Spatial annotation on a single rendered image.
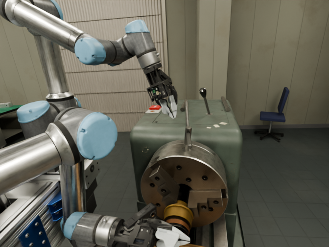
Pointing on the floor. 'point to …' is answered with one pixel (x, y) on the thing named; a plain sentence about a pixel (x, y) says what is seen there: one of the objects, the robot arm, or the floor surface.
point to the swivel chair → (272, 116)
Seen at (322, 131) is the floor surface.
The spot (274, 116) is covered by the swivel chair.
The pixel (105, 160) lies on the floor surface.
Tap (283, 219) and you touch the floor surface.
